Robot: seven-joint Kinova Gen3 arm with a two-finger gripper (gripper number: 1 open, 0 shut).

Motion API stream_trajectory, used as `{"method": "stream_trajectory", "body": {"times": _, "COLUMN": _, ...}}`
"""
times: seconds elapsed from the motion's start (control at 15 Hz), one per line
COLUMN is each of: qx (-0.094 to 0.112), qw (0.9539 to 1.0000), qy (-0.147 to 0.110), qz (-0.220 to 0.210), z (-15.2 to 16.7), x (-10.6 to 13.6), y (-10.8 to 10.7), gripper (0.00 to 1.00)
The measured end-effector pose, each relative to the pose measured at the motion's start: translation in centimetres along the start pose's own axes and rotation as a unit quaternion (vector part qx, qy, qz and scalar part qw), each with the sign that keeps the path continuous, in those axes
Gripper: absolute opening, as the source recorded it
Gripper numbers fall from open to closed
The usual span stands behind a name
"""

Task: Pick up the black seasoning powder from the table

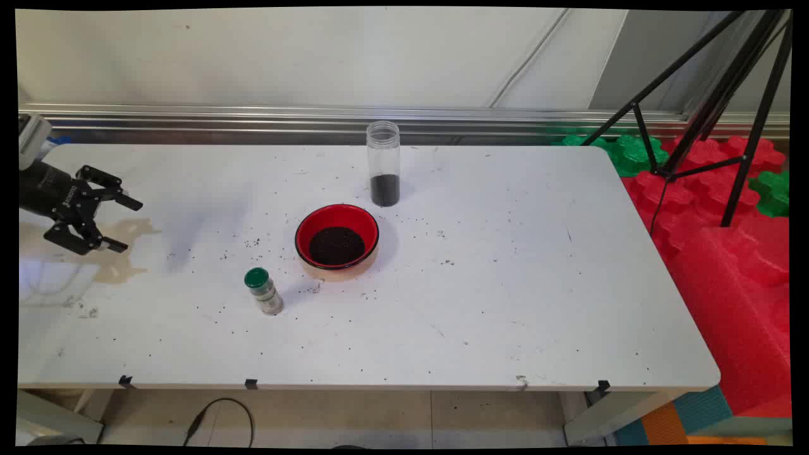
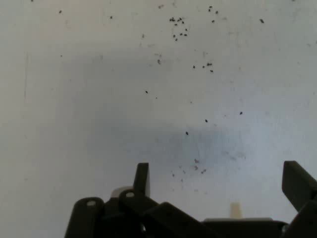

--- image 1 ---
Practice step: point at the clear plastic jar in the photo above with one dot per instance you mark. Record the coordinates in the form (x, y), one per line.
(383, 189)

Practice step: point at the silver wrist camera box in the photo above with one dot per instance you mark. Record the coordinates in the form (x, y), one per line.
(31, 142)

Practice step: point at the large red foam block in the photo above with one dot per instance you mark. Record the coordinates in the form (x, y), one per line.
(739, 316)

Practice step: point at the teal foam mat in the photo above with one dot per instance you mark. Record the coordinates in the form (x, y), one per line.
(708, 411)

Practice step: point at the orange foam mat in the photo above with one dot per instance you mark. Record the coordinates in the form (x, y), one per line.
(663, 424)

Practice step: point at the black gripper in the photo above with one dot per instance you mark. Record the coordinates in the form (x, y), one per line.
(47, 186)

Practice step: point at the dark grains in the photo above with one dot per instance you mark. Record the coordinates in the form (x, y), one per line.
(336, 246)
(385, 189)

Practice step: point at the red foam puzzle mat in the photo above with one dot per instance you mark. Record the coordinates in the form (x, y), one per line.
(689, 196)

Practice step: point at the green-capped spice bottle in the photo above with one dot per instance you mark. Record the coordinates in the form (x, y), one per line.
(265, 294)

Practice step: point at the black tripod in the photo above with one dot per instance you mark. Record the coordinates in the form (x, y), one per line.
(698, 123)

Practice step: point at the green foam puzzle piece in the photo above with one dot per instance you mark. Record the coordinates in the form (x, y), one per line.
(774, 193)
(632, 155)

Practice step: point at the red bowl with black rim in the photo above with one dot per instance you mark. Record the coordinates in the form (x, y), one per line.
(316, 227)

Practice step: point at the grey table leg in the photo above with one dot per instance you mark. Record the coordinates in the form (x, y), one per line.
(607, 417)
(57, 417)

